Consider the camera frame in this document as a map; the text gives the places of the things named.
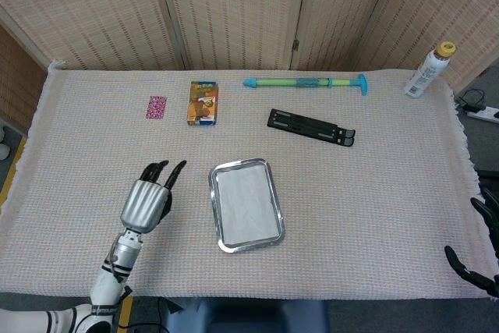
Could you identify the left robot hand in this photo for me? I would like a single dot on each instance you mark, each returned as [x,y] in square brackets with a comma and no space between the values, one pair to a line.
[142,206]

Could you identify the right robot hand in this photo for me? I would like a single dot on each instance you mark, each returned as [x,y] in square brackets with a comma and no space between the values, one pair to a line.
[485,278]

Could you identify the white sheet of paper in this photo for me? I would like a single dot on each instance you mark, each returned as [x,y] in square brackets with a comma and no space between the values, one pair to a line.
[247,208]

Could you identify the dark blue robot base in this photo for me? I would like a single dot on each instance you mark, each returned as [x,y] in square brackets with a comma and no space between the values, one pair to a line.
[253,317]

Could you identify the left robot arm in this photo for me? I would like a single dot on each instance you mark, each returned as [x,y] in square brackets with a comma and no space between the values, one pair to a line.
[105,290]

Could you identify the silver metal tray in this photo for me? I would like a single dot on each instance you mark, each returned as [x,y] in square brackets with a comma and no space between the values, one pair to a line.
[213,200]

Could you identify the pink patterned card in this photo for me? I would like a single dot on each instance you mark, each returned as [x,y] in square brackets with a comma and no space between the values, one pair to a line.
[156,107]

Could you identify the orange card box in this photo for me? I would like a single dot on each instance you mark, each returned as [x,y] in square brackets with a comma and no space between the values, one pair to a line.
[202,105]

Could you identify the white floor object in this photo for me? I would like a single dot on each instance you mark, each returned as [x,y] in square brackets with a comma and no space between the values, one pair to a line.
[4,149]

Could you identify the beige woven tablecloth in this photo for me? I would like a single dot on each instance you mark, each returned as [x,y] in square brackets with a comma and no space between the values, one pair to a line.
[351,212]

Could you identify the white power strip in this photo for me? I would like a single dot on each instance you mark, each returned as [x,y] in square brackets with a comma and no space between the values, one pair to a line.
[485,114]

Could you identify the black folding laptop stand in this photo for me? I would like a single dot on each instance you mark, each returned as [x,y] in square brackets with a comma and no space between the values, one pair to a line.
[300,124]

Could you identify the green and blue water pump toy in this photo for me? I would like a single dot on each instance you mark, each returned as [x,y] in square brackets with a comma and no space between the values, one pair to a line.
[280,82]

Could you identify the white bottle with yellow cap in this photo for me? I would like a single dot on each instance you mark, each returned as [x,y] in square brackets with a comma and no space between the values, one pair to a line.
[423,75]

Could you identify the woven folding screen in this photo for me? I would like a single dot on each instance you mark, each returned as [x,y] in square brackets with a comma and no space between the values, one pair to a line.
[234,9]

